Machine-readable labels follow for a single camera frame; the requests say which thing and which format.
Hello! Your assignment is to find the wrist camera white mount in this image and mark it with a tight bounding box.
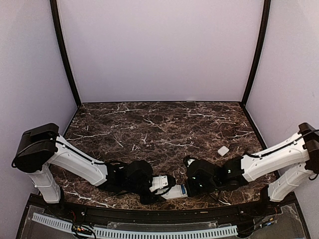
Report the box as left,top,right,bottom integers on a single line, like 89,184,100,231
183,155,197,168
149,175,176,192

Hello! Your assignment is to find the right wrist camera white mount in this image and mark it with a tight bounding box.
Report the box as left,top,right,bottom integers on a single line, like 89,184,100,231
183,155,197,168

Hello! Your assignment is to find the black front table rail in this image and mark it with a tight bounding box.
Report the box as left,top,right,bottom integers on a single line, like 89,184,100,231
27,193,297,226

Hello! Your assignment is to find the white slotted cable duct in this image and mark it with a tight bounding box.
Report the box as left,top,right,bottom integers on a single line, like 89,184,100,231
31,213,238,239

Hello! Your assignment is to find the white remote control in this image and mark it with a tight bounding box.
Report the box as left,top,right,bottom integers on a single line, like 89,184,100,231
162,185,188,200

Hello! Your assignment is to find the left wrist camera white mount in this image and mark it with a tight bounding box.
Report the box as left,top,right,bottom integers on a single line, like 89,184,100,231
149,175,176,192

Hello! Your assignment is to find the right black frame post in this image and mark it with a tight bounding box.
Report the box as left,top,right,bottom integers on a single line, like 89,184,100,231
241,0,271,108

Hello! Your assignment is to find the left black frame post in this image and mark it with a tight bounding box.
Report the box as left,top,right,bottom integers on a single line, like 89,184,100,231
49,0,82,107

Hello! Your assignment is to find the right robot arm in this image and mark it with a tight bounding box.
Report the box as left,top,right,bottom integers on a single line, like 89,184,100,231
183,122,319,216

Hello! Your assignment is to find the black frame post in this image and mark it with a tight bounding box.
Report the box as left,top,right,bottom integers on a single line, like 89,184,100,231
49,0,82,107
241,0,271,108

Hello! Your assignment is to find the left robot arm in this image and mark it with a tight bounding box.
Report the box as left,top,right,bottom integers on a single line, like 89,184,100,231
11,123,165,217

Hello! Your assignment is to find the white battery compartment cover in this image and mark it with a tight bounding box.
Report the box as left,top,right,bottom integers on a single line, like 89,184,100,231
217,146,229,156

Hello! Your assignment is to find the blue battery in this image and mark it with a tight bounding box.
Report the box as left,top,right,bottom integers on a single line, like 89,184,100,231
181,185,187,195

